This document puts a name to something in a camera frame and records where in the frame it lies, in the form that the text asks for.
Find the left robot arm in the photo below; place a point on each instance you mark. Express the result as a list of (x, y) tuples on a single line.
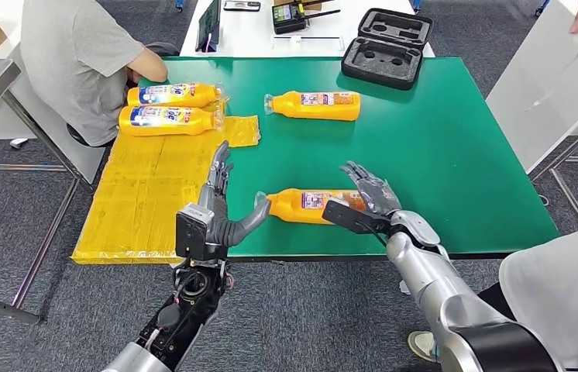
[(186, 308)]

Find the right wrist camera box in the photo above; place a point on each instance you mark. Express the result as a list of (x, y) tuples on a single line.
[(350, 218)]

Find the white table leg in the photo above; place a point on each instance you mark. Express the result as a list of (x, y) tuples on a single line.
[(406, 287)]

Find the white table with metal legs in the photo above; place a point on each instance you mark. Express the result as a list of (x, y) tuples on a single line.
[(540, 123)]

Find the orange detergent bottle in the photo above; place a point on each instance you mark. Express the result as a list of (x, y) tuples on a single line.
[(176, 95), (294, 208), (314, 109), (171, 122)]

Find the white flat strip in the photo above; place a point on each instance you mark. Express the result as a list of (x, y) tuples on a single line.
[(309, 43)]

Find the black foam case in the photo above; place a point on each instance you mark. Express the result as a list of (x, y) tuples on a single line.
[(386, 49)]

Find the standing person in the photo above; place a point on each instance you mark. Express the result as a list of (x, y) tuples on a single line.
[(566, 308)]

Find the white sneaker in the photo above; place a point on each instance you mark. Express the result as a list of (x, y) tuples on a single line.
[(422, 346)]

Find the black tablet on stand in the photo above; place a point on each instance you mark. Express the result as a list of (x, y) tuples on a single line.
[(208, 23)]

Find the small cardboard box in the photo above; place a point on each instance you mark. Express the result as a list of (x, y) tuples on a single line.
[(313, 4)]

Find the black stool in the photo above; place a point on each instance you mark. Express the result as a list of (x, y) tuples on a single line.
[(76, 136)]

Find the yellow plastic sheet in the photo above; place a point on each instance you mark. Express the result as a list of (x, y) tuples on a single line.
[(140, 205)]

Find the seated person's forearm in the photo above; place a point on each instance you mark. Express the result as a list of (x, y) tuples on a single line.
[(149, 64)]

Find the seated person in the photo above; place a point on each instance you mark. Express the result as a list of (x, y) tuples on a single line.
[(76, 67)]

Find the small white scrap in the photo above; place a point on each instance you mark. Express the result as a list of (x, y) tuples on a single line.
[(18, 142)]

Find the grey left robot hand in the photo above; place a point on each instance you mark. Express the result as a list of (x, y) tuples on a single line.
[(214, 200)]

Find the black radio with antenna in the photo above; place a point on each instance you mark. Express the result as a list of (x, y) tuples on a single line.
[(289, 15)]

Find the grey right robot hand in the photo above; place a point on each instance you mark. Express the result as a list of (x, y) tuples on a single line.
[(379, 197)]

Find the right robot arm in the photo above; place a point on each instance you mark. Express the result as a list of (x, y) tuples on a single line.
[(432, 277)]

